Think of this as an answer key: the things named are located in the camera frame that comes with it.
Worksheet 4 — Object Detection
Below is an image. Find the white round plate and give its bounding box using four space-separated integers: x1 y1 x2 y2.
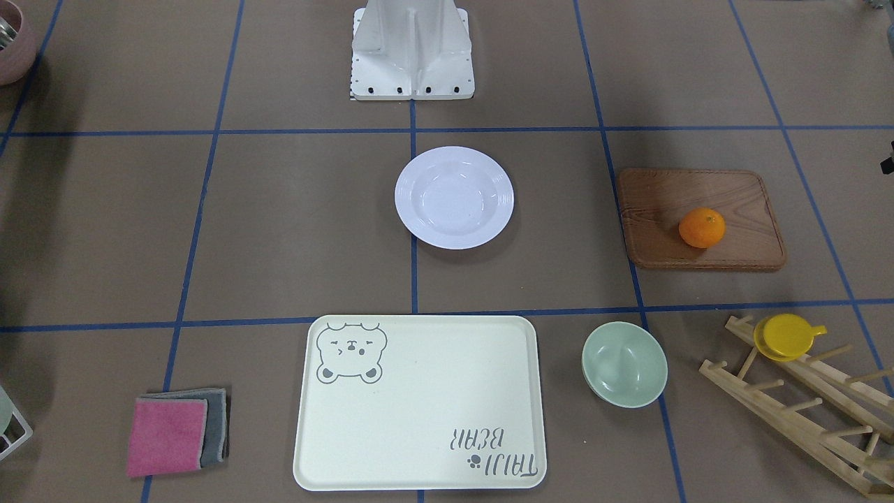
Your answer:
394 146 515 249

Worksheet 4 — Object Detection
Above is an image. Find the orange fruit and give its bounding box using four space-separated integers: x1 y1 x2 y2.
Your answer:
677 207 727 249

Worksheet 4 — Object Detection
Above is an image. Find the cream bear tray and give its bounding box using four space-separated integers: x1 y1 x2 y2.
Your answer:
293 314 548 491

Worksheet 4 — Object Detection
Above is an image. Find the mint green bowl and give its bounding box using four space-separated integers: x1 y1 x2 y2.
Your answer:
581 321 668 409

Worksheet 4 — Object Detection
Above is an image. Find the wooden cutting board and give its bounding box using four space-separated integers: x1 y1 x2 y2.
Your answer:
616 168 786 272

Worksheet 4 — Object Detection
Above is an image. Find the grey cleaning cloth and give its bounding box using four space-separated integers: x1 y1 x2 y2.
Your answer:
138 388 228 469

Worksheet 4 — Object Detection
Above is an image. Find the pink cleaning cloth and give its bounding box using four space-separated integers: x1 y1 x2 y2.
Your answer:
126 398 207 478

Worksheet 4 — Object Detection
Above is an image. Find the yellow plastic cup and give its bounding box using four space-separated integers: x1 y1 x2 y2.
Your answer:
752 313 828 362

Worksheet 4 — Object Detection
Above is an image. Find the wooden drying rack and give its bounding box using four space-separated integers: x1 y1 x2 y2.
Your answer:
699 316 893 501

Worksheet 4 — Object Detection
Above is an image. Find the pink bowl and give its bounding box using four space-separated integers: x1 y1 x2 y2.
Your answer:
1 1 38 86

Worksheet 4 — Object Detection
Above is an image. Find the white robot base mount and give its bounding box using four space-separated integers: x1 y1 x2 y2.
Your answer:
349 1 476 100

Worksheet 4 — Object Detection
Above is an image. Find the white wire dish rack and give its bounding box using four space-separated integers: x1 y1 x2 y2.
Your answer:
1 386 34 461

